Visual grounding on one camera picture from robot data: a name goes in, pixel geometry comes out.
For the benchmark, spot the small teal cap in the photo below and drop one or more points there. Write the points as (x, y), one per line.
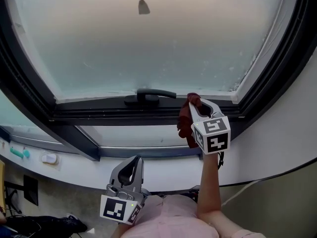
(26, 153)

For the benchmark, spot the black bag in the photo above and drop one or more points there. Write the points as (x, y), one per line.
(49, 223)

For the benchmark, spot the small black box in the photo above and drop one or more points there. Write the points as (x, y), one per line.
(194, 192)

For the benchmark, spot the teal tube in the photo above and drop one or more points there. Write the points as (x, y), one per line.
(16, 152)

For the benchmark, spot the bagged white slipper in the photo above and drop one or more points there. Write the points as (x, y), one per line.
(49, 158)

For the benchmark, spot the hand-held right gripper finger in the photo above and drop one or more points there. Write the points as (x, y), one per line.
(195, 115)
(215, 107)

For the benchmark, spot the dark red cloth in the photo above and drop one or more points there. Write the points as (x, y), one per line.
(184, 123)

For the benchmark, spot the frosted hinged window sash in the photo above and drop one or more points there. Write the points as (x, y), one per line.
(148, 46)

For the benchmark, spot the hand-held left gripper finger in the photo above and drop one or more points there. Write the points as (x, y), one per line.
(140, 177)
(114, 177)

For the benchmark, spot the person's left forearm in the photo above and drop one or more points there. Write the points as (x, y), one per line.
(122, 232)

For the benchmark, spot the person's right forearm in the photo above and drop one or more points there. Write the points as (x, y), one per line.
(208, 187)

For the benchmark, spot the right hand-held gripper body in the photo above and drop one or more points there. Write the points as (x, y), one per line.
(215, 137)

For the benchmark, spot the person's pink shirt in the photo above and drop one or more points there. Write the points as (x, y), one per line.
(168, 219)

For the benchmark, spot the small low glass pane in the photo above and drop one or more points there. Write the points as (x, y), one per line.
(138, 135)

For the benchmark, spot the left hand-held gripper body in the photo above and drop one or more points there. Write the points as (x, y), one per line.
(114, 208)

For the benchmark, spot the white window sill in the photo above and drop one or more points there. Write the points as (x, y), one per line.
(161, 170)

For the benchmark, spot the dark fixed window frame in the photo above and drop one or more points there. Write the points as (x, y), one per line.
(74, 137)

